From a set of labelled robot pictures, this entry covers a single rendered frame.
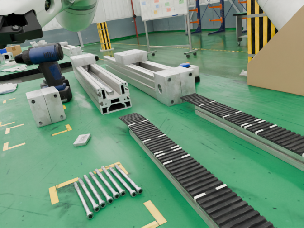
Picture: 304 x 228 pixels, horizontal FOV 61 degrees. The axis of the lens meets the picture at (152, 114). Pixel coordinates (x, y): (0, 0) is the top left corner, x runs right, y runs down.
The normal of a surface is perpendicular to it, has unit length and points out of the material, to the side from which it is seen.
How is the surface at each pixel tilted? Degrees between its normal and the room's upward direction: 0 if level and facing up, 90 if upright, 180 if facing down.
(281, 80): 90
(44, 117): 90
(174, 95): 90
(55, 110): 90
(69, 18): 122
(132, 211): 0
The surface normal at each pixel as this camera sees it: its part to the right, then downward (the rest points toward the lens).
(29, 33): 0.51, 0.69
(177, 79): 0.37, 0.28
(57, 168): -0.15, -0.93
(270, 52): -0.88, 0.29
